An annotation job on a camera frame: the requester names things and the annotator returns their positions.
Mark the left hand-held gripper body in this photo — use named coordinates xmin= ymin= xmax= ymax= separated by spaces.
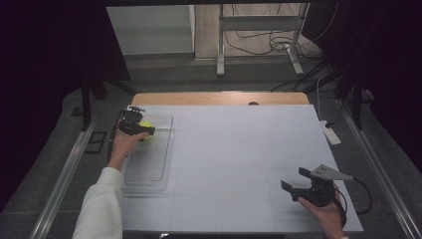
xmin=117 ymin=106 xmax=146 ymax=136

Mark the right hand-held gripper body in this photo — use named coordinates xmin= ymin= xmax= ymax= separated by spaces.
xmin=291 ymin=164 xmax=354 ymax=208

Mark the yellow tennis ball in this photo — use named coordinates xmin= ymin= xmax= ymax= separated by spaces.
xmin=138 ymin=119 xmax=155 ymax=141

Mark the clear plastic bin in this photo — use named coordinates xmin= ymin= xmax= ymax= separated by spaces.
xmin=120 ymin=114 xmax=176 ymax=197

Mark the person's left hand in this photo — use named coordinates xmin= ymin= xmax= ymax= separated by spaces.
xmin=105 ymin=129 xmax=150 ymax=170

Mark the person's right hand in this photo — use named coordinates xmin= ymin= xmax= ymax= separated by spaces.
xmin=297 ymin=184 xmax=346 ymax=235

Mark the white power strip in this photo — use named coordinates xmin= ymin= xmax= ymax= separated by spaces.
xmin=319 ymin=119 xmax=342 ymax=146

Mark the black metal stand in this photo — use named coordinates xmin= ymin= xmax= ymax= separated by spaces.
xmin=333 ymin=75 xmax=366 ymax=131
xmin=80 ymin=72 xmax=137 ymax=132

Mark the white work board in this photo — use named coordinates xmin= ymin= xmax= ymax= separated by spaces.
xmin=118 ymin=104 xmax=365 ymax=233

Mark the wooden table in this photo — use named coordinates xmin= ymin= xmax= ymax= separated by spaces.
xmin=131 ymin=92 xmax=311 ymax=107

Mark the white cabinet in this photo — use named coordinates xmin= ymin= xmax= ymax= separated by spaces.
xmin=105 ymin=4 xmax=196 ymax=56

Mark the black curtain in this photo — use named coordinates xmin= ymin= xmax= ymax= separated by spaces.
xmin=0 ymin=0 xmax=131 ymax=213
xmin=303 ymin=0 xmax=422 ymax=174

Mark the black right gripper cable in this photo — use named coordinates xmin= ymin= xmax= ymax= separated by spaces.
xmin=333 ymin=177 xmax=373 ymax=227

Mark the black plug cable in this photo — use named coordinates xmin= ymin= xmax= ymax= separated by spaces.
xmin=324 ymin=105 xmax=343 ymax=129

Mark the aluminium floor rail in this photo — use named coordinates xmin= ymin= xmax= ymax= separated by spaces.
xmin=29 ymin=119 xmax=98 ymax=239
xmin=337 ymin=99 xmax=422 ymax=239

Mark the white cable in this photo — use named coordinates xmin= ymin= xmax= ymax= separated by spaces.
xmin=316 ymin=77 xmax=325 ymax=122

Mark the tangle of black floor cables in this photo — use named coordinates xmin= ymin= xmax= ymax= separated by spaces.
xmin=223 ymin=3 xmax=323 ymax=63

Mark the grey metal desk frame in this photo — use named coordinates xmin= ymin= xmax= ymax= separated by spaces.
xmin=216 ymin=3 xmax=311 ymax=79

